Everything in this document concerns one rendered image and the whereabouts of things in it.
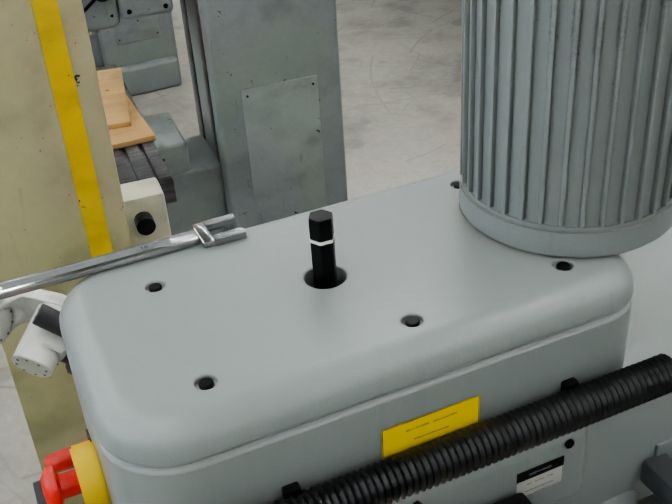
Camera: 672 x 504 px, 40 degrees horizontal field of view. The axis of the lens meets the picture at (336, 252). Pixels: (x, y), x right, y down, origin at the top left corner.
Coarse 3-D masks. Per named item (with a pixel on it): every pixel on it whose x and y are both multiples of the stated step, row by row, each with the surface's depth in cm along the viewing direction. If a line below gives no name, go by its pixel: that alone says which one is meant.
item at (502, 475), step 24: (576, 432) 85; (528, 456) 83; (552, 456) 85; (576, 456) 86; (456, 480) 81; (480, 480) 82; (504, 480) 83; (528, 480) 85; (552, 480) 86; (576, 480) 88
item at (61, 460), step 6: (60, 450) 89; (66, 450) 89; (48, 456) 88; (54, 456) 88; (60, 456) 88; (66, 456) 88; (48, 462) 88; (54, 462) 88; (60, 462) 88; (66, 462) 88; (72, 462) 88; (54, 468) 88; (60, 468) 88; (66, 468) 88; (72, 468) 89
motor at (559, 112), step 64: (512, 0) 70; (576, 0) 67; (640, 0) 68; (512, 64) 73; (576, 64) 70; (640, 64) 70; (512, 128) 76; (576, 128) 73; (640, 128) 74; (512, 192) 79; (576, 192) 76; (640, 192) 76; (576, 256) 79
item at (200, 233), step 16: (208, 224) 87; (224, 224) 87; (160, 240) 85; (176, 240) 84; (192, 240) 84; (208, 240) 84; (224, 240) 85; (96, 256) 83; (112, 256) 83; (128, 256) 83; (144, 256) 83; (48, 272) 81; (64, 272) 81; (80, 272) 81; (96, 272) 82; (0, 288) 79; (16, 288) 79; (32, 288) 80
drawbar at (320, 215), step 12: (312, 216) 76; (324, 216) 76; (312, 228) 76; (324, 228) 76; (324, 240) 76; (312, 252) 77; (324, 252) 77; (312, 264) 78; (324, 264) 77; (324, 276) 78; (336, 276) 79; (324, 288) 79
